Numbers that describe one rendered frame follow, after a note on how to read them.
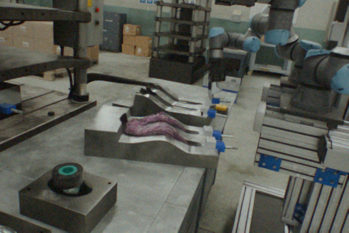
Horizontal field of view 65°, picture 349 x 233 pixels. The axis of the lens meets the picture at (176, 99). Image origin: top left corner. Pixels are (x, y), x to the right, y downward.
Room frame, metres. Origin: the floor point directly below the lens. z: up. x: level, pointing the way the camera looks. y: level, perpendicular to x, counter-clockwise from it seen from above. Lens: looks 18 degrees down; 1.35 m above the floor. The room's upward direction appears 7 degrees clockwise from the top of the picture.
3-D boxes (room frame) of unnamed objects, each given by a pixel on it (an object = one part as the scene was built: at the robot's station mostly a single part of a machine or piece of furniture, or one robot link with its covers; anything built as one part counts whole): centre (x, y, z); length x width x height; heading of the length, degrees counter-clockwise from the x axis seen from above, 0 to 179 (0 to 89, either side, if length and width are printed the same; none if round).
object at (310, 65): (1.08, -0.54, 1.20); 0.13 x 0.12 x 0.14; 8
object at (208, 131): (1.11, -0.20, 0.86); 0.13 x 0.05 x 0.05; 91
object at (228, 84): (4.63, -0.75, 0.28); 0.61 x 0.41 x 0.15; 75
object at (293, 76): (1.56, -0.70, 1.09); 0.15 x 0.15 x 0.10
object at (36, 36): (4.95, 2.63, 0.47); 1.22 x 0.80 x 0.94; 79
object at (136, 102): (1.41, 0.05, 0.87); 0.50 x 0.26 x 0.14; 74
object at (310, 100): (1.09, -0.54, 1.09); 0.15 x 0.15 x 0.10
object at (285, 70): (7.05, -2.21, 0.47); 1.10 x 0.52 x 0.94; 83
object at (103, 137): (1.04, 0.07, 0.86); 0.50 x 0.26 x 0.11; 91
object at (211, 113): (1.28, -0.19, 0.89); 0.13 x 0.05 x 0.05; 73
